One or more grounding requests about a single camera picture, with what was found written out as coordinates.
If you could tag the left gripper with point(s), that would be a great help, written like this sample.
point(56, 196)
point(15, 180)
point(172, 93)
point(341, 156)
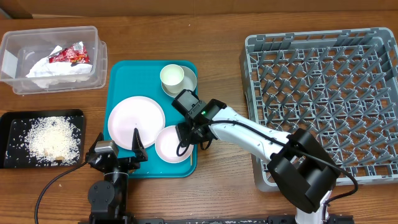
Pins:
point(138, 152)

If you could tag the red snack wrapper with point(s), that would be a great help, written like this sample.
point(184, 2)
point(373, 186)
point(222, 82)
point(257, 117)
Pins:
point(76, 53)

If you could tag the black plastic tray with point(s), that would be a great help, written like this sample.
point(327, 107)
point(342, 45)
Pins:
point(7, 118)

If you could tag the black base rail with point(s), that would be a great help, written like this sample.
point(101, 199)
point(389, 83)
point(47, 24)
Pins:
point(278, 219)

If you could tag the white napkin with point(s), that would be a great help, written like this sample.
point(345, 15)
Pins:
point(59, 72)

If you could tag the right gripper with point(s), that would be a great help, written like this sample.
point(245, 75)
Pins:
point(181, 130)

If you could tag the rice food scraps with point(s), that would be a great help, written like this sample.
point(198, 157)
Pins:
point(44, 142)

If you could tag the teal serving tray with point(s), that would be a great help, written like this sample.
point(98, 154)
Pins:
point(142, 78)

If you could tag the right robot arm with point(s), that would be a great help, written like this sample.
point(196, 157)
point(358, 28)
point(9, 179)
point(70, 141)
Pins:
point(303, 171)

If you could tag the large white plate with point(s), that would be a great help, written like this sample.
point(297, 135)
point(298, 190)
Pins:
point(136, 112)

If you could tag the clear plastic bin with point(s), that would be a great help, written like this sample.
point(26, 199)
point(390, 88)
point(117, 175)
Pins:
point(22, 49)

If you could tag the white paper cup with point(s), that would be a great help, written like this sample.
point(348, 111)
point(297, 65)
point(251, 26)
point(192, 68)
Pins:
point(172, 76)

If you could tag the grey dishwasher rack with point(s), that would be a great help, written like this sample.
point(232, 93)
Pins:
point(340, 85)

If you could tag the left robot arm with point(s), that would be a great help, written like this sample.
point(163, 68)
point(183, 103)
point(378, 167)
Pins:
point(108, 197)

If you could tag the small white plate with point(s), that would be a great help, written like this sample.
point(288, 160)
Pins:
point(166, 146)

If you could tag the grey bowl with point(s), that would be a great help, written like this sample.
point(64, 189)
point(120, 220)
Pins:
point(189, 82)

